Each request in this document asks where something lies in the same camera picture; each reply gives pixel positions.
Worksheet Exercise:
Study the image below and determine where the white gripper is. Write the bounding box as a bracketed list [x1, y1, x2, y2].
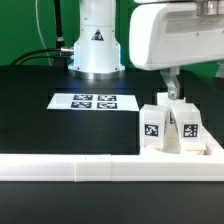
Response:
[129, 0, 224, 100]

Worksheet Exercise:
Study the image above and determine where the white round stool seat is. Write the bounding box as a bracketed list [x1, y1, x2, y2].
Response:
[143, 110, 204, 155]

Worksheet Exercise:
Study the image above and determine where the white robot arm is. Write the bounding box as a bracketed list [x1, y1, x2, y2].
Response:
[69, 0, 224, 100]

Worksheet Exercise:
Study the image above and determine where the white marker sheet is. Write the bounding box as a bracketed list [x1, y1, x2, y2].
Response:
[47, 93, 139, 112]

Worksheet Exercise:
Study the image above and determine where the white L-shaped fence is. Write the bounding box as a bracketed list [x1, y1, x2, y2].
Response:
[0, 131, 224, 182]

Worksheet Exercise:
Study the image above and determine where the black cable bundle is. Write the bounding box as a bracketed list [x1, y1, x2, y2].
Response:
[10, 46, 75, 67]

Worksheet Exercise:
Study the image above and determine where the thin white cable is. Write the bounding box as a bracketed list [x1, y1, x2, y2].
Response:
[35, 0, 54, 67]

